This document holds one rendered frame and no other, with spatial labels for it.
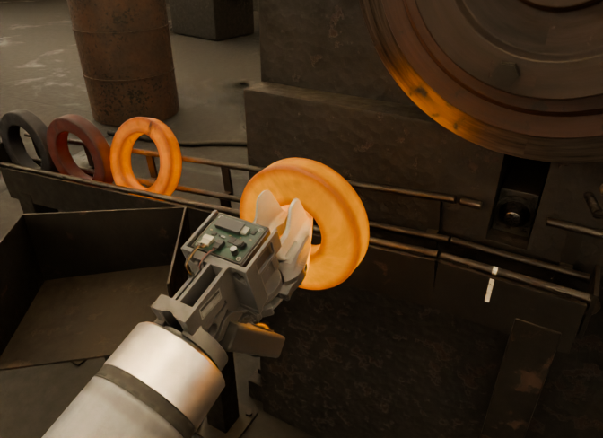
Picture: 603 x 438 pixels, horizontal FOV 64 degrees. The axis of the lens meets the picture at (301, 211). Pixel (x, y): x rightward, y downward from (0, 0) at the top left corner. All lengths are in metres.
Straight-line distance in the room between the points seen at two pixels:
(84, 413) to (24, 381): 1.28
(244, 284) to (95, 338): 0.41
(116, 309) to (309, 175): 0.44
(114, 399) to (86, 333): 0.43
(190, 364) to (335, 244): 0.21
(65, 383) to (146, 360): 1.22
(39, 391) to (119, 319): 0.83
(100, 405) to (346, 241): 0.27
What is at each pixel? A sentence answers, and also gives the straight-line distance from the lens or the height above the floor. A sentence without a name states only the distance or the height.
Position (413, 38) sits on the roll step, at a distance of 0.61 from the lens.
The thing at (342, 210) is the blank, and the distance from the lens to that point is 0.50.
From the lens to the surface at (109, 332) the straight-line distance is 0.80.
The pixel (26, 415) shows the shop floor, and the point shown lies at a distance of 1.58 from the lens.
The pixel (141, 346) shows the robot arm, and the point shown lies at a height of 0.84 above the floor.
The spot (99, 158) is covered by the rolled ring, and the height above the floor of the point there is 0.69.
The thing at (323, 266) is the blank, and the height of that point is 0.79.
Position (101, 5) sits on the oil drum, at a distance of 3.24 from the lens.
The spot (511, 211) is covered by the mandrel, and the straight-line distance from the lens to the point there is 0.80.
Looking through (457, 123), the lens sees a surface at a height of 0.91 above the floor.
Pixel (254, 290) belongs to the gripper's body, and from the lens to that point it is 0.43.
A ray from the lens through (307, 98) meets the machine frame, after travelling 0.83.
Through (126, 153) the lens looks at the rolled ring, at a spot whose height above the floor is 0.69.
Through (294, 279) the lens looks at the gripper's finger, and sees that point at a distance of 0.47.
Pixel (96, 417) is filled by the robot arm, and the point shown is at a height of 0.83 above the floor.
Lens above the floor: 1.12
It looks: 30 degrees down
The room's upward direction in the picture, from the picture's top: straight up
